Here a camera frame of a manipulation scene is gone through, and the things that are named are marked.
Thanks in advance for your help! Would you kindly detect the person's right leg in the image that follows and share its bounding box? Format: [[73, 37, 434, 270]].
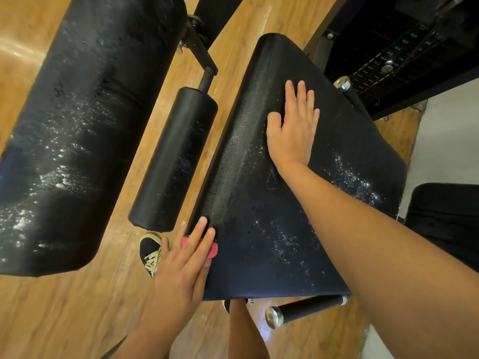
[[228, 299, 272, 359]]

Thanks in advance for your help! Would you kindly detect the person's left black shoe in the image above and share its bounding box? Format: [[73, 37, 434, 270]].
[[139, 231, 170, 279]]

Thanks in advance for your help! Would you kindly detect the pink cleaning cloth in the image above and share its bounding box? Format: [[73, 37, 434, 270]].
[[180, 235, 220, 260]]

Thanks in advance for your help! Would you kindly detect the person's right forearm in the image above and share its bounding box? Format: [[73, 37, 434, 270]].
[[280, 162, 479, 359]]

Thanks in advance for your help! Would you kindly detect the person's right hand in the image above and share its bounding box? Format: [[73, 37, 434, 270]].
[[266, 80, 321, 178]]

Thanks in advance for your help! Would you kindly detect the person's left hand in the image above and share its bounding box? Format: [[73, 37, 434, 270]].
[[142, 216, 218, 337]]

